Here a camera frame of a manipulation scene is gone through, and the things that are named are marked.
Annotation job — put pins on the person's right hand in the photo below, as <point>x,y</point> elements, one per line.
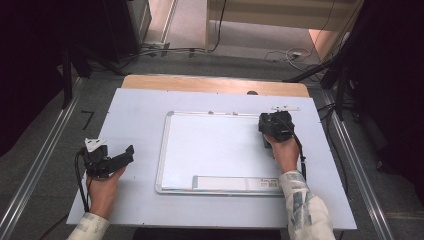
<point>285,155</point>

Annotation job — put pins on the dark cabinet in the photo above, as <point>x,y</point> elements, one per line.
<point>110,26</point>

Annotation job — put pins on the black metal stand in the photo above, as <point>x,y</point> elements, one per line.
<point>67,80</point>
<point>340,86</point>

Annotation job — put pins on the white whiteboard with metal frame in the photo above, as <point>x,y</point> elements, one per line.
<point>216,150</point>

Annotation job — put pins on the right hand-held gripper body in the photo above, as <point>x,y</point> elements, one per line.
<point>276,125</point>

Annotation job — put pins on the wooden table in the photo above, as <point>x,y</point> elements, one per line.
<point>213,85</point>

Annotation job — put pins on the person's left hand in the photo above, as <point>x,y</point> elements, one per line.
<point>103,193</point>

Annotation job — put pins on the metal floor rail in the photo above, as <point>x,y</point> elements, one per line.
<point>360,173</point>
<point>36,166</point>

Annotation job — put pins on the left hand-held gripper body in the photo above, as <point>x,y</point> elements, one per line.
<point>96,160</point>

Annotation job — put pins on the beige wooden furniture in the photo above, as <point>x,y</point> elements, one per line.
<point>273,15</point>

